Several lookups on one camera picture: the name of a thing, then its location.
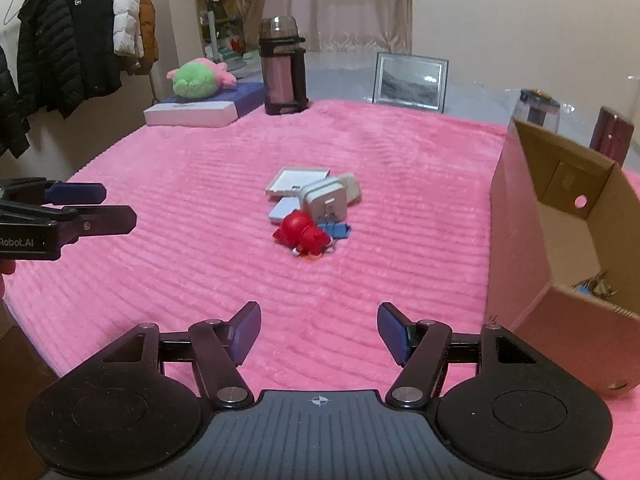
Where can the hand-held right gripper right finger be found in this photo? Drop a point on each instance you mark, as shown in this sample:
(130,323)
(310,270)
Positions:
(392,332)

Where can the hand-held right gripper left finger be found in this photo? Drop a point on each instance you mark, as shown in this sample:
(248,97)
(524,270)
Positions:
(247,332)

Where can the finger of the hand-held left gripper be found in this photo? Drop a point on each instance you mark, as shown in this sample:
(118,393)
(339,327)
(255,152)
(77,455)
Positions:
(105,220)
(75,193)

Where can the red toy figure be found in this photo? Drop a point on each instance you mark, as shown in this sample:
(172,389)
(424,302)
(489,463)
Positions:
(297,230)

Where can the blue binder clip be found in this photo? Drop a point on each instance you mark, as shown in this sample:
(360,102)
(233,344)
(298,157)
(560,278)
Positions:
(337,230)

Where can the small white box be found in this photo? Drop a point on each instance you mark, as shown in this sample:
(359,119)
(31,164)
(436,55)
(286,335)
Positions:
(282,210)

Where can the white power adapter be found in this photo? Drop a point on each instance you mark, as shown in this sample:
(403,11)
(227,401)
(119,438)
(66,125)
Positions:
(322,200)

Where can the beige power adapter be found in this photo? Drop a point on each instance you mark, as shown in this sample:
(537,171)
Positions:
(352,187)

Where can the brown cardboard box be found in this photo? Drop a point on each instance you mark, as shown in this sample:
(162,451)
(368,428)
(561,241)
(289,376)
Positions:
(515,240)

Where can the white square box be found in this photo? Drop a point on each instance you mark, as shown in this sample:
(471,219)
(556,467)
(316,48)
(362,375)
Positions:
(290,182)

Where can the pink ribbed blanket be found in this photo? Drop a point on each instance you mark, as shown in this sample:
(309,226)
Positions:
(200,260)

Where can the black puffer jacket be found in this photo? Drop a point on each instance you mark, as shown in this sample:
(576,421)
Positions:
(10,105)
(60,45)

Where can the hanging jackets on rack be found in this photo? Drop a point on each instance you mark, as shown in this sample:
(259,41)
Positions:
(152,90)

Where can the blue white flat box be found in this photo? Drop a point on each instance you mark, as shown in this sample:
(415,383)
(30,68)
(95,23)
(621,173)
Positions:
(195,114)

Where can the green pink plush toy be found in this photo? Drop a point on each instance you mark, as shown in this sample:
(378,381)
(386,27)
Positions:
(197,80)

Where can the brown puffer jacket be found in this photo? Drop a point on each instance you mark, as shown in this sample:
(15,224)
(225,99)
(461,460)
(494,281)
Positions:
(147,25)

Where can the white puffer jacket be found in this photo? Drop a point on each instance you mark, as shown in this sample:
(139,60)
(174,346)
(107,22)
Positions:
(124,10)

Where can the steel thermos flask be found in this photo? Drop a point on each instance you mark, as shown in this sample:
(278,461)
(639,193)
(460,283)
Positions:
(280,80)

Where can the cluttered shelf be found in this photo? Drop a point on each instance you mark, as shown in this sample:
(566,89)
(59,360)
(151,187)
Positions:
(215,10)

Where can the dark glass jar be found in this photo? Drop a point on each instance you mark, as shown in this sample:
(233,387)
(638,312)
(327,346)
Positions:
(537,112)

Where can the maroon tumbler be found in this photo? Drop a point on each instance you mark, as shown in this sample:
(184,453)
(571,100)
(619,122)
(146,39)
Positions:
(610,135)

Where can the beige curtain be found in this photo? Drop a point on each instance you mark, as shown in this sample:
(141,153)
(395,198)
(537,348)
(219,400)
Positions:
(340,5)

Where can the silver picture frame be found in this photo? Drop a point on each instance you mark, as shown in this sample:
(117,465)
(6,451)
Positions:
(410,82)

